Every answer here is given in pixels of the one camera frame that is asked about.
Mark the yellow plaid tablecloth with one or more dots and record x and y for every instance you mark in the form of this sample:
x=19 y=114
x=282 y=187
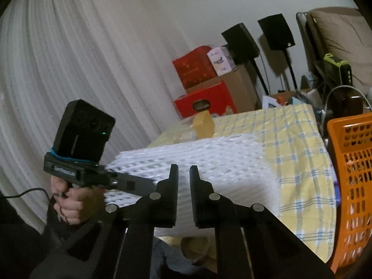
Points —
x=296 y=157

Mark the open cardboard clutter box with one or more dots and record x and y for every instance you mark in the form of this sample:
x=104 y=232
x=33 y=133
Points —
x=270 y=101

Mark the red gift bag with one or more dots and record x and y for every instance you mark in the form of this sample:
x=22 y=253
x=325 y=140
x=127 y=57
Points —
x=191 y=64

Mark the red printed gift box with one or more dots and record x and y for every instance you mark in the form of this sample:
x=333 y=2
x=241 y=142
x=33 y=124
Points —
x=209 y=98

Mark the orange plastic basket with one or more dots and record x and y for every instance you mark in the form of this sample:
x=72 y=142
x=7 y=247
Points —
x=337 y=139

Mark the brown sofa cushion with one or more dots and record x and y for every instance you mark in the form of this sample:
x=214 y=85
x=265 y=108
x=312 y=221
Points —
x=340 y=35

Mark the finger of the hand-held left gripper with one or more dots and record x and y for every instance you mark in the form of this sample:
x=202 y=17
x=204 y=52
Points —
x=130 y=184

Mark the small white box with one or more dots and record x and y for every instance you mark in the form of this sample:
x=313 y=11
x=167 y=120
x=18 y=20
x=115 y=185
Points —
x=221 y=61

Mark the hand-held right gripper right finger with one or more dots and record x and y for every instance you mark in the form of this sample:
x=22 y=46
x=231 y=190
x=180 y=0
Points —
x=197 y=200

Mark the person's left hand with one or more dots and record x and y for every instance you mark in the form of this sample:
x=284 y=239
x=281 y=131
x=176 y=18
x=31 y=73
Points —
x=75 y=203

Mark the black speaker stand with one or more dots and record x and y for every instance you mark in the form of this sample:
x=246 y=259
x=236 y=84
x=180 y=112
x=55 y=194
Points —
x=292 y=69
x=260 y=75

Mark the dark brown container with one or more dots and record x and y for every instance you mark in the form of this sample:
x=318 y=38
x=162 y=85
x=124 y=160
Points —
x=348 y=104

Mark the clear jar tan lid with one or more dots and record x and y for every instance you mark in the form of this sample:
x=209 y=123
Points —
x=203 y=126

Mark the white foam net sheet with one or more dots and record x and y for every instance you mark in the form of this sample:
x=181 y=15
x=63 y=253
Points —
x=218 y=165

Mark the white curtain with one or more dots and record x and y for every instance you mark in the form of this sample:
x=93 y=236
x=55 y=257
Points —
x=58 y=64

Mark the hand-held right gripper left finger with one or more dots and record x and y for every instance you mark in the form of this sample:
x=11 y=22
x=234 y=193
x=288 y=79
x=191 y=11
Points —
x=171 y=197

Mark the black speaker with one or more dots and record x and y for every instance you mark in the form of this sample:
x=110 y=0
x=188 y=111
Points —
x=276 y=32
x=239 y=43

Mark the brown cardboard box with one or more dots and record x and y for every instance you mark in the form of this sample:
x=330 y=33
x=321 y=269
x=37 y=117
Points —
x=241 y=84

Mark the brown sofa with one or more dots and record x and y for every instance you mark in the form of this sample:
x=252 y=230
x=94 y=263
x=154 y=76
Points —
x=303 y=40

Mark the green black device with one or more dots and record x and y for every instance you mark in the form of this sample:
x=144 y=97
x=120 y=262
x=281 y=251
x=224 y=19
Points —
x=337 y=68

